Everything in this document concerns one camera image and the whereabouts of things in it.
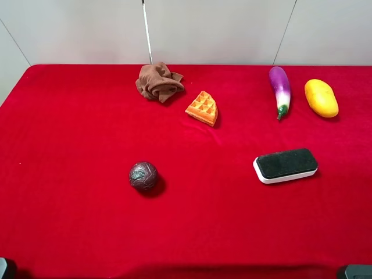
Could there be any brown crumpled cloth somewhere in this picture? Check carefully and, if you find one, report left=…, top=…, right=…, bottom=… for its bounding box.
left=135, top=62, right=184, bottom=103

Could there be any black base bottom right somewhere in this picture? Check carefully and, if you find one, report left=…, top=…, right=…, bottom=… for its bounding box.
left=337, top=264, right=372, bottom=279

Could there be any orange waffle piece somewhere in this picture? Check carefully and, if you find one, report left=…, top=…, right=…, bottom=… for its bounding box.
left=185, top=91, right=219, bottom=127

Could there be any red table cloth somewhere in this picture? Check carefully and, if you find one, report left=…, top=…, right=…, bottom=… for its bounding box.
left=1, top=65, right=371, bottom=278

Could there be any black white board eraser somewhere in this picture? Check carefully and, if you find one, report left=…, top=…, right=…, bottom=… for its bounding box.
left=253, top=148, right=319, bottom=184

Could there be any white vertical pole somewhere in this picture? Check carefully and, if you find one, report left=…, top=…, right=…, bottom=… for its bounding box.
left=141, top=0, right=153, bottom=65

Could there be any yellow toy mango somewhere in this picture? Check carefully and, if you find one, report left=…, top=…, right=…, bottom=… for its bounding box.
left=305, top=79, right=339, bottom=118

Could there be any black base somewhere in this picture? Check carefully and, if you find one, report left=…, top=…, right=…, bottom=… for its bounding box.
left=0, top=257, right=17, bottom=279
left=337, top=264, right=372, bottom=279

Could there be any black base bottom left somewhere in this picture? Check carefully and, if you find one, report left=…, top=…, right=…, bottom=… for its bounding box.
left=0, top=257, right=17, bottom=279

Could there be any purple toy eggplant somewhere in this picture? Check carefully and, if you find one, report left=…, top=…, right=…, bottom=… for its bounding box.
left=269, top=66, right=291, bottom=120

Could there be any dark purple round ball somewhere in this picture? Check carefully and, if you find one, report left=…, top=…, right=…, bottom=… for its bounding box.
left=129, top=162, right=158, bottom=191

